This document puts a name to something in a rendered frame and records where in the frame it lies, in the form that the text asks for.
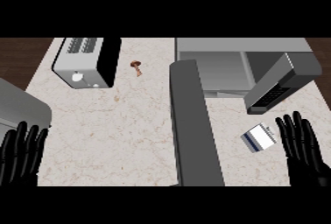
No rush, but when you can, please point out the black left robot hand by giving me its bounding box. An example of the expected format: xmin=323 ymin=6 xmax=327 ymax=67
xmin=0 ymin=121 xmax=51 ymax=187

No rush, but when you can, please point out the silver toaster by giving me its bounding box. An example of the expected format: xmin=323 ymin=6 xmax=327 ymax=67
xmin=51 ymin=38 xmax=123 ymax=90

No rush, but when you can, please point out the dark grey microwave door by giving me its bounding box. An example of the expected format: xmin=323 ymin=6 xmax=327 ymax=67
xmin=169 ymin=59 xmax=227 ymax=187

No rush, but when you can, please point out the grey microwave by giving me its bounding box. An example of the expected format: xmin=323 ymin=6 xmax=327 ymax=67
xmin=175 ymin=38 xmax=324 ymax=116

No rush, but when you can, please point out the grey steel sink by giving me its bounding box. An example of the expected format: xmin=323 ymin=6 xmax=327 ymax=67
xmin=0 ymin=77 xmax=54 ymax=138

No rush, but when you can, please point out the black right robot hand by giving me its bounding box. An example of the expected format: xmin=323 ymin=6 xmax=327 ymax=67
xmin=274 ymin=110 xmax=331 ymax=187

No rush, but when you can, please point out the small brown mushroom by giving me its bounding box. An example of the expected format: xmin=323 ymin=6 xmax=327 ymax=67
xmin=129 ymin=59 xmax=144 ymax=78

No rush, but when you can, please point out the white milk carton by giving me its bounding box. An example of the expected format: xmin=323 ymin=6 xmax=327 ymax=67
xmin=240 ymin=122 xmax=278 ymax=153

